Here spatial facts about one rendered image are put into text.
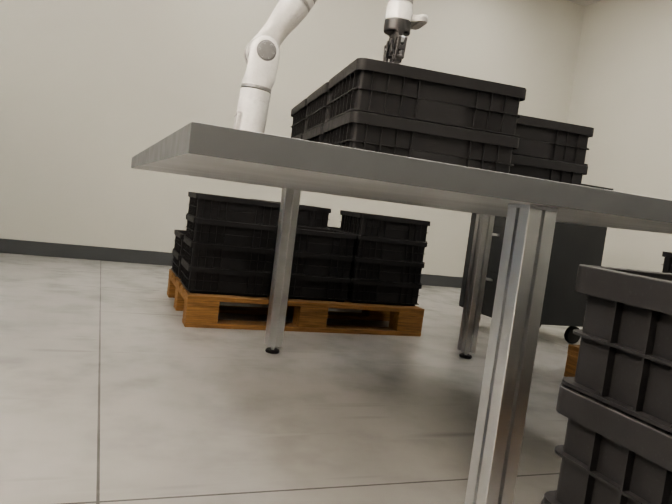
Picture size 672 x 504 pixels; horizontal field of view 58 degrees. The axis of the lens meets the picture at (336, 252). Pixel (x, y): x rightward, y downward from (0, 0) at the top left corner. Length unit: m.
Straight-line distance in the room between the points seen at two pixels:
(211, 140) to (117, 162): 3.95
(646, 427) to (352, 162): 0.50
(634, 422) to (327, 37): 4.78
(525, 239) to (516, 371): 0.23
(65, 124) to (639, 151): 4.48
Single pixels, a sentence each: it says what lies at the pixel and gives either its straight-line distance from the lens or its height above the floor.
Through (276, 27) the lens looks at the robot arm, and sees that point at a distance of 1.97.
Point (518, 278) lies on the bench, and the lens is 1.07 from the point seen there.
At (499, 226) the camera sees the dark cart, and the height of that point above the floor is 0.61.
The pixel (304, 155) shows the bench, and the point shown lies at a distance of 0.82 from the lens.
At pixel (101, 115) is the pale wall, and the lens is 4.75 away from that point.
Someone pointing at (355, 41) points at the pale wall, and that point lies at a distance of 5.24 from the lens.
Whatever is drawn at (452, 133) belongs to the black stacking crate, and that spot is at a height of 0.80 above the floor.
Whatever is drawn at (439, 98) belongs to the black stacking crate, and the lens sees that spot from 1.37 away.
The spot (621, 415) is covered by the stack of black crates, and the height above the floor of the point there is 0.48.
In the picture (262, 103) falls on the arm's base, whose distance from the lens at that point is 1.85.
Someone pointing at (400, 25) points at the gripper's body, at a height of 1.13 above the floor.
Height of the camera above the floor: 0.62
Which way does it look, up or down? 4 degrees down
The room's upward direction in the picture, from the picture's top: 7 degrees clockwise
